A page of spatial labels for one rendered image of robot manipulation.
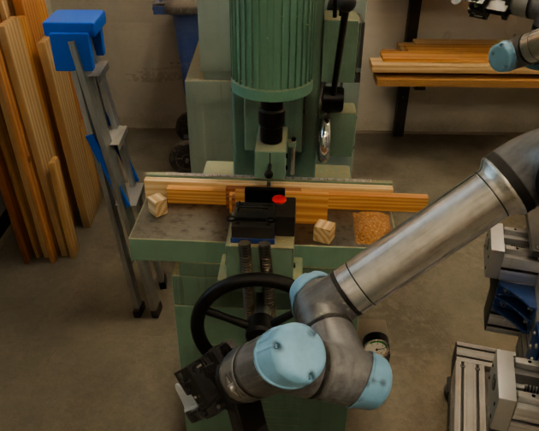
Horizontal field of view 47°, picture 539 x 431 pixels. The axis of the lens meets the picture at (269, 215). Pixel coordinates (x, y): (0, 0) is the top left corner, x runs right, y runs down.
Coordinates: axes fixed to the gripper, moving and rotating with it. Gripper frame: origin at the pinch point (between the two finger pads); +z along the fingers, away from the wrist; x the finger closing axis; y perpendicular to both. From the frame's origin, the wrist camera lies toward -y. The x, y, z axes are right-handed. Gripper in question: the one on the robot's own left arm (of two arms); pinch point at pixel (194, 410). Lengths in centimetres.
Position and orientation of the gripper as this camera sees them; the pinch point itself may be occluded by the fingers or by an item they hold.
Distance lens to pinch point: 105.1
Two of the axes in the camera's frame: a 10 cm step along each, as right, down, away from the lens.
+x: -6.9, 3.8, -6.1
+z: -4.8, 3.9, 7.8
